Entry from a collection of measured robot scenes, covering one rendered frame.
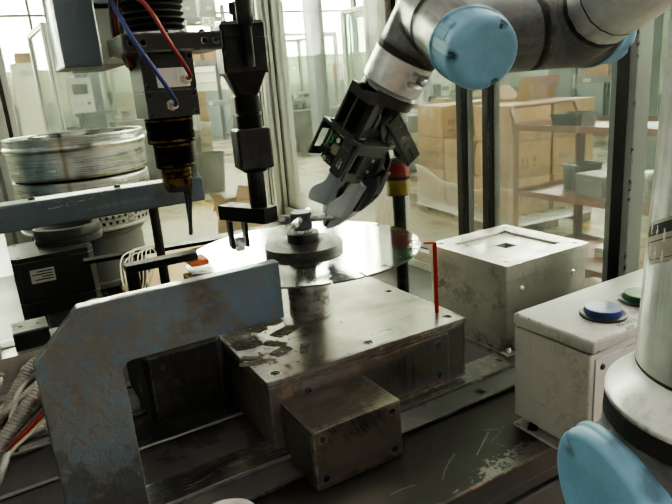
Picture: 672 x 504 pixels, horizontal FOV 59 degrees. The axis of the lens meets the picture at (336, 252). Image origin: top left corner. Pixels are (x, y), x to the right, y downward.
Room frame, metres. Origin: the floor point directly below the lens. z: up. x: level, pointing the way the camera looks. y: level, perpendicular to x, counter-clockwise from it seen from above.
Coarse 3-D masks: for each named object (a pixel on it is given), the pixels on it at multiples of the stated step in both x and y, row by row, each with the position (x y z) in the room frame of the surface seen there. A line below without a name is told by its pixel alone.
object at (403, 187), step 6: (390, 180) 1.06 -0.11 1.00; (396, 180) 1.06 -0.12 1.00; (402, 180) 1.06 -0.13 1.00; (408, 180) 1.07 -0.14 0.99; (390, 186) 1.06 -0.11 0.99; (396, 186) 1.06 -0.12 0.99; (402, 186) 1.06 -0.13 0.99; (408, 186) 1.07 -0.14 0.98; (390, 192) 1.07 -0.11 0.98; (396, 192) 1.06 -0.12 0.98; (402, 192) 1.06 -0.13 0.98; (408, 192) 1.07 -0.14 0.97
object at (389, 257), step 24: (264, 240) 0.89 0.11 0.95; (360, 240) 0.85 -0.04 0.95; (384, 240) 0.83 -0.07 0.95; (408, 240) 0.82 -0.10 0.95; (216, 264) 0.78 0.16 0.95; (240, 264) 0.77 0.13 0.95; (288, 264) 0.75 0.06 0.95; (312, 264) 0.74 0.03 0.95; (336, 264) 0.74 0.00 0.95; (360, 264) 0.73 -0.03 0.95; (384, 264) 0.72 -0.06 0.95; (288, 288) 0.66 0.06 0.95
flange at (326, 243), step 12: (312, 228) 0.84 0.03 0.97; (276, 240) 0.85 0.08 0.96; (288, 240) 0.82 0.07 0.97; (300, 240) 0.80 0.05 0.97; (312, 240) 0.81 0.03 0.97; (324, 240) 0.82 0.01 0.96; (336, 240) 0.82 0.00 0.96; (276, 252) 0.78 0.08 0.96; (288, 252) 0.78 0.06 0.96; (300, 252) 0.77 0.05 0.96; (312, 252) 0.77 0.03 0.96; (324, 252) 0.78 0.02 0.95
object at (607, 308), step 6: (588, 306) 0.63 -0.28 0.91; (594, 306) 0.63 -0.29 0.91; (600, 306) 0.63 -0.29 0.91; (606, 306) 0.63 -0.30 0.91; (612, 306) 0.63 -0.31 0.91; (618, 306) 0.63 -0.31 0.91; (588, 312) 0.62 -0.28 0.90; (594, 312) 0.62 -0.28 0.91; (600, 312) 0.61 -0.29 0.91; (606, 312) 0.61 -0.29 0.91; (612, 312) 0.61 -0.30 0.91; (618, 312) 0.61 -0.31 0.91; (600, 318) 0.61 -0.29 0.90; (606, 318) 0.61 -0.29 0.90; (612, 318) 0.61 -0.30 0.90
